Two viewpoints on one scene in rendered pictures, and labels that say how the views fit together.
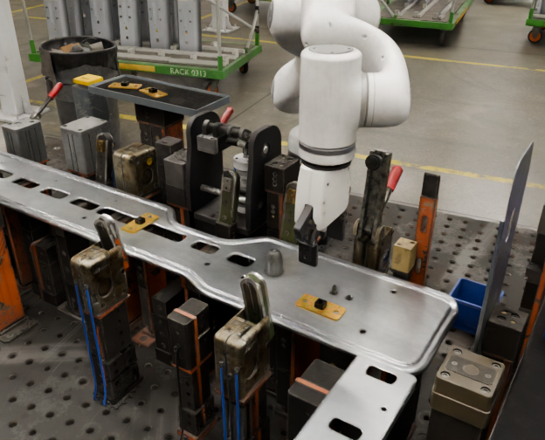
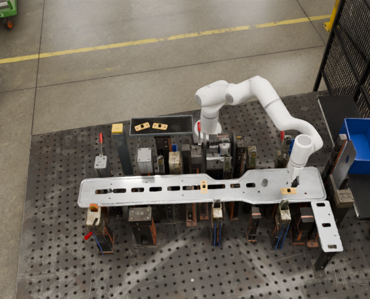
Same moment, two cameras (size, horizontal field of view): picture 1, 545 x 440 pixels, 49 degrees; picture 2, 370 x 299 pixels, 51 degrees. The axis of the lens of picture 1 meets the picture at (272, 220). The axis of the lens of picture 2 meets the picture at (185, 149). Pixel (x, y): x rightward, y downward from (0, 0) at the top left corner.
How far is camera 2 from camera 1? 1.55 m
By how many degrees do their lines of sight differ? 32
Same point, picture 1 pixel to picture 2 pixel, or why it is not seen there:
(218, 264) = (246, 190)
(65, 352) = (185, 237)
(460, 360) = (341, 194)
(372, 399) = (324, 213)
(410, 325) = (313, 184)
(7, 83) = not seen: outside the picture
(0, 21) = not seen: outside the picture
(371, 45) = (303, 127)
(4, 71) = not seen: outside the picture
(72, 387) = (201, 247)
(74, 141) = (146, 164)
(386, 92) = (319, 144)
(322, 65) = (308, 148)
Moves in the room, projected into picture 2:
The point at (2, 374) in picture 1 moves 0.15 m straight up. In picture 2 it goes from (174, 257) to (173, 247)
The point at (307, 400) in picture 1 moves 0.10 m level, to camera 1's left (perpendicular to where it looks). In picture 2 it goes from (309, 221) to (295, 231)
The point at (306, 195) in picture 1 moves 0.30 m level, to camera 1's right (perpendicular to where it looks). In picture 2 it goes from (297, 174) to (339, 146)
